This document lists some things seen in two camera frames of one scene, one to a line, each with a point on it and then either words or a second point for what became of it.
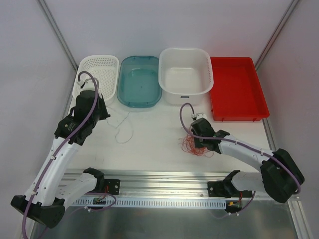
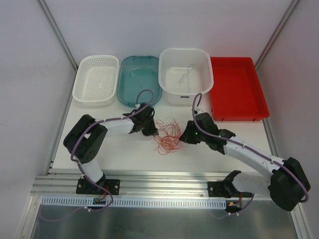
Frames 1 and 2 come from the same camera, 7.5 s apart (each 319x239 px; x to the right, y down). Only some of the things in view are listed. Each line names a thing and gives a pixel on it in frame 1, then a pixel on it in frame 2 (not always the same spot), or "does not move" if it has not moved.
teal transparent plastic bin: [139, 84] does not move
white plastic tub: [184, 75] does not move
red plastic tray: [237, 93] does not move
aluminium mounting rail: [178, 184] does not move
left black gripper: [101, 113] -> [147, 125]
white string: [118, 129] -> [188, 79]
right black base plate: [218, 189] does not move
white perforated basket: [105, 67] does not move
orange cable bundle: [188, 145] -> [167, 139]
